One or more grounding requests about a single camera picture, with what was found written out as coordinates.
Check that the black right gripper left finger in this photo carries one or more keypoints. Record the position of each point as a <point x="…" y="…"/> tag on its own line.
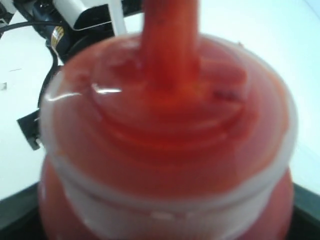
<point x="20" y="217"/>

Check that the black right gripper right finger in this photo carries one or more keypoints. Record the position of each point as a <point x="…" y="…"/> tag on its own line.
<point x="305" y="224"/>

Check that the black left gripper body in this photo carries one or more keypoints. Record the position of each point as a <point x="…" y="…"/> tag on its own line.
<point x="29" y="126"/>

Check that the red sauce squeeze bottle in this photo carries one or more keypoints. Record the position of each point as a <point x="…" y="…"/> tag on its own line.
<point x="167" y="134"/>

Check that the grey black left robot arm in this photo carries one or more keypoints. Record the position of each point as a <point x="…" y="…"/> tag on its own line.
<point x="68" y="26"/>

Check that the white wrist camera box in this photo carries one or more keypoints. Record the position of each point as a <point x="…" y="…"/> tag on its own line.
<point x="83" y="14"/>

